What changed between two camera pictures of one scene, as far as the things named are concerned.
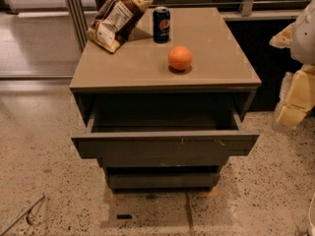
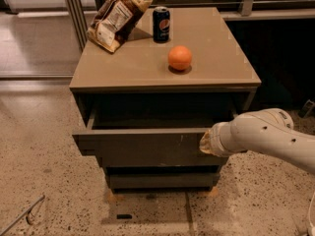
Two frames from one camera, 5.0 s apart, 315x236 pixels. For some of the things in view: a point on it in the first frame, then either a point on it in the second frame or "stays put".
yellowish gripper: (304, 38) → (215, 143)
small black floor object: (124, 216) stays put
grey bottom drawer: (163, 181) stays put
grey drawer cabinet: (166, 116) stays put
